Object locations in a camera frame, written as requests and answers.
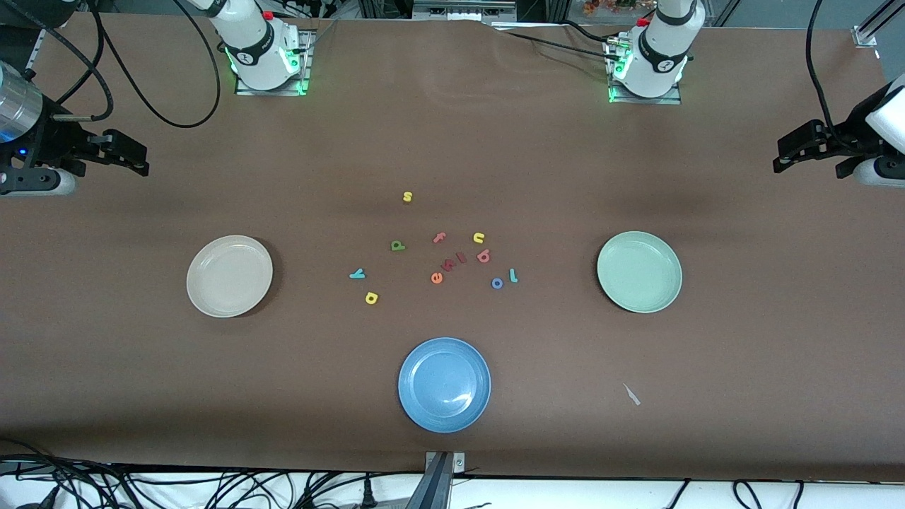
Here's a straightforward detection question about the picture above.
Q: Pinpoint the beige brown plate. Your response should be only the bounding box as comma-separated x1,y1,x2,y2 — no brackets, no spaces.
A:
186,235,274,318

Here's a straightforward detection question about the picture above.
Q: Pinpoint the light green plate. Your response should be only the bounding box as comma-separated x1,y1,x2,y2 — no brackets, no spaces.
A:
597,231,683,314

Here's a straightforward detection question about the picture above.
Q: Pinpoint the brown table cover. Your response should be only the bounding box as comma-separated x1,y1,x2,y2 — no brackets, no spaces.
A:
0,11,905,484

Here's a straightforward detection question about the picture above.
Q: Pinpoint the grey background device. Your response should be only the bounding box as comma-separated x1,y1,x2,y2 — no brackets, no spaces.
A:
414,0,517,22

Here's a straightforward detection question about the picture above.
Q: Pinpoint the blue plate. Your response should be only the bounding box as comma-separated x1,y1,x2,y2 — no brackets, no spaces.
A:
397,337,492,433

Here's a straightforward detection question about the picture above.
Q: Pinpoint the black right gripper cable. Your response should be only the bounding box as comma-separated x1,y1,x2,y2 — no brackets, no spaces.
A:
0,0,114,122

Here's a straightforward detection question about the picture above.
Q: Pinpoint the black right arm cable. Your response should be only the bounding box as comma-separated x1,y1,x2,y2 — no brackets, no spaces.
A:
88,0,222,130

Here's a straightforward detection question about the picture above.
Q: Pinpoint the silver aluminium frame bar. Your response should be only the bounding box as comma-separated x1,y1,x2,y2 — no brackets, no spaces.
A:
859,0,905,40

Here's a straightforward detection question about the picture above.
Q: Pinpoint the black cable on table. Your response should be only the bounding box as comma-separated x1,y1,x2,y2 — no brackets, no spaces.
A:
562,20,624,45
495,28,613,63

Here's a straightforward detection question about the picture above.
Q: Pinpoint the grey aluminium profile post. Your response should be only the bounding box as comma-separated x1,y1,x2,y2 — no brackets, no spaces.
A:
423,451,466,509

